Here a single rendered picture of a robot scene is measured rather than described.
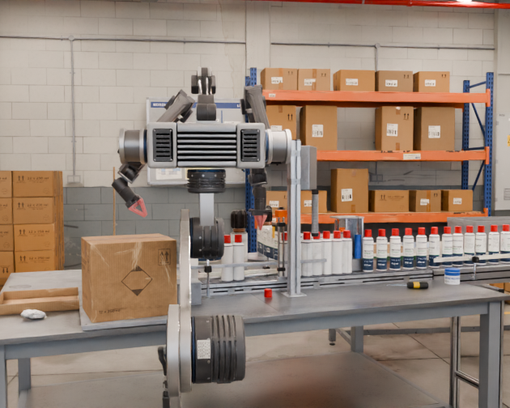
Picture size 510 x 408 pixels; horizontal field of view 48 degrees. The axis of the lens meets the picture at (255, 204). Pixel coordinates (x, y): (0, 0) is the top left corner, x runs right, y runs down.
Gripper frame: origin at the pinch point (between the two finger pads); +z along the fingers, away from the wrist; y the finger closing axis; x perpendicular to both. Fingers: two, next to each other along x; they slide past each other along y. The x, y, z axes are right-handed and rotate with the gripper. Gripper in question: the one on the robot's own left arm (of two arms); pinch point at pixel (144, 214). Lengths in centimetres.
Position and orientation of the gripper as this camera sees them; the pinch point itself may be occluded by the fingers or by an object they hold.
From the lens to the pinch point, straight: 259.9
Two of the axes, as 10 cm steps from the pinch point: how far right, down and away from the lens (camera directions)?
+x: -7.6, 6.4, -0.8
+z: 6.3, 7.7, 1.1
